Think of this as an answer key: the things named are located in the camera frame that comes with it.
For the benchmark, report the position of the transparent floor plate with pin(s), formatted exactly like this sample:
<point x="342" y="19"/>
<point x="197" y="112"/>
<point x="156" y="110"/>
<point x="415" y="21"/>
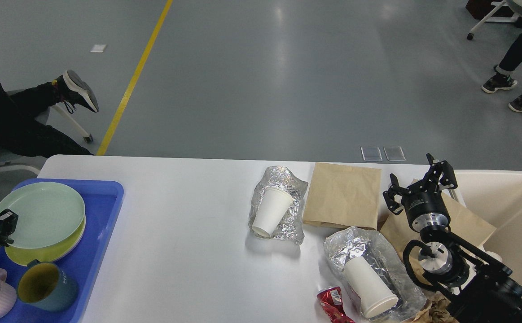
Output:
<point x="371" y="154"/>
<point x="394" y="153"/>

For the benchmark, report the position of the crumpled brown paper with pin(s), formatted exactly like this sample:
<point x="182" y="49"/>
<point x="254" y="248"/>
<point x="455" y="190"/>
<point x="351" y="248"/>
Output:
<point x="434" y="311"/>

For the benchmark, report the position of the person in black clothes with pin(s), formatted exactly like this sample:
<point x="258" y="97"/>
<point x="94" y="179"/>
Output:
<point x="22" y="134"/>

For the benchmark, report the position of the white chair base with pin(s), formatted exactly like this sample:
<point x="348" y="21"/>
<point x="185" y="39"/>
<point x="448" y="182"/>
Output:
<point x="503" y="11"/>

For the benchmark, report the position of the yellow plate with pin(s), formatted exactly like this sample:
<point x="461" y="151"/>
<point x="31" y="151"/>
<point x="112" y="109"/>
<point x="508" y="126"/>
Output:
<point x="55" y="252"/>

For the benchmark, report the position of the beige plastic bin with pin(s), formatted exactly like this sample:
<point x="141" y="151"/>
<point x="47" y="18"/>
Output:
<point x="496" y="196"/>

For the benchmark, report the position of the blue plastic tray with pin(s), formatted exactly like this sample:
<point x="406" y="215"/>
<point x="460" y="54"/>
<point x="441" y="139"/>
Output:
<point x="103" y="201"/>

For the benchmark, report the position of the transparent floor plate right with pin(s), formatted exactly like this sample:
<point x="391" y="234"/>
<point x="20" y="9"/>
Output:
<point x="394" y="153"/>

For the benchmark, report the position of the grey office chair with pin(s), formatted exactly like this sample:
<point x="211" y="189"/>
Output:
<point x="10" y="161"/>

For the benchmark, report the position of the dark teal mug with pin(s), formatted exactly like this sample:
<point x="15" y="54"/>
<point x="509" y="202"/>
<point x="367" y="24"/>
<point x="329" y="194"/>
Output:
<point x="47" y="287"/>

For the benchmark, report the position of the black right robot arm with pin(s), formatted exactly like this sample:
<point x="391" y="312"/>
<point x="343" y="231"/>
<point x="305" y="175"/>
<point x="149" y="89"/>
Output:
<point x="479" y="288"/>

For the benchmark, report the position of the large brown paper bag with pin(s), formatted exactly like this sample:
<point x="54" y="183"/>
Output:
<point x="467" y="224"/>

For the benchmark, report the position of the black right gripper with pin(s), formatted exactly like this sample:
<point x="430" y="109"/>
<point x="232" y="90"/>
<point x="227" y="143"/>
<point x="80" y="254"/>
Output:
<point x="426" y="208"/>

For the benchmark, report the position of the crushed red can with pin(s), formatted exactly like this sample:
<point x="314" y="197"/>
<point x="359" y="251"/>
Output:
<point x="330" y="300"/>

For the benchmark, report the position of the light green plate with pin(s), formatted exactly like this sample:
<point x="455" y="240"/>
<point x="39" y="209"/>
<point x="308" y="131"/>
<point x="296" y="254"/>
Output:
<point x="48" y="212"/>

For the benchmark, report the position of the transparent floor plate left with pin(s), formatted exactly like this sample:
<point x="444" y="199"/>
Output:
<point x="371" y="154"/>

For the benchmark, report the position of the white paper cup on foil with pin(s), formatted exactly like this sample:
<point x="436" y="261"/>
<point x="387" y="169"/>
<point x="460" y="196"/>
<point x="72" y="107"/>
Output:
<point x="272" y="208"/>

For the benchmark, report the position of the crumpled aluminium foil sheet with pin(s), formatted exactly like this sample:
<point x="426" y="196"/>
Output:
<point x="291" y="226"/>

